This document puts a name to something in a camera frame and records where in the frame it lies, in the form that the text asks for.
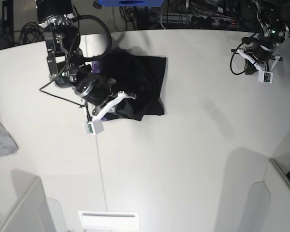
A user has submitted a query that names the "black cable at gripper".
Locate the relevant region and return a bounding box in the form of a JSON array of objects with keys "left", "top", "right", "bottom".
[{"left": 229, "top": 42, "right": 251, "bottom": 76}]

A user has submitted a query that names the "coiled black cables left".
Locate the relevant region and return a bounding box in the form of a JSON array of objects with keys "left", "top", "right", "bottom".
[{"left": 18, "top": 22, "right": 45, "bottom": 45}]

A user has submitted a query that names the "black equipment rack left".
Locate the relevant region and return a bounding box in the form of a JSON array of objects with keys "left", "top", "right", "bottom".
[{"left": 2, "top": 0, "right": 14, "bottom": 37}]

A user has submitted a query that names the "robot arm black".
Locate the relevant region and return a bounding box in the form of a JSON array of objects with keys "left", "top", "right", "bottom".
[
  {"left": 36, "top": 0, "right": 136, "bottom": 120},
  {"left": 230, "top": 0, "right": 290, "bottom": 75}
]

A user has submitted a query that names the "white bin right front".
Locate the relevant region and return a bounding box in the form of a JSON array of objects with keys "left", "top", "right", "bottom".
[{"left": 241, "top": 159, "right": 290, "bottom": 232}]

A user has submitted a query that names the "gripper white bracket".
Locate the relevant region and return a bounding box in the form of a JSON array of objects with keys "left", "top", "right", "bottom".
[
  {"left": 73, "top": 73, "right": 138, "bottom": 123},
  {"left": 230, "top": 40, "right": 283, "bottom": 74}
]

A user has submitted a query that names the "black T-shirt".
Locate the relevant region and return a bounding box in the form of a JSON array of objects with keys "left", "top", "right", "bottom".
[{"left": 92, "top": 49, "right": 167, "bottom": 121}]

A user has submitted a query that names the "blue plastic bin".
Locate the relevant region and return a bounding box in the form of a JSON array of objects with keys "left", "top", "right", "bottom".
[{"left": 99, "top": 0, "right": 164, "bottom": 7}]

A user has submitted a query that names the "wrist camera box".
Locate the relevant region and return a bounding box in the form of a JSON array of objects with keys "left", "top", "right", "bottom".
[
  {"left": 258, "top": 71, "right": 273, "bottom": 84},
  {"left": 83, "top": 121, "right": 104, "bottom": 135}
]

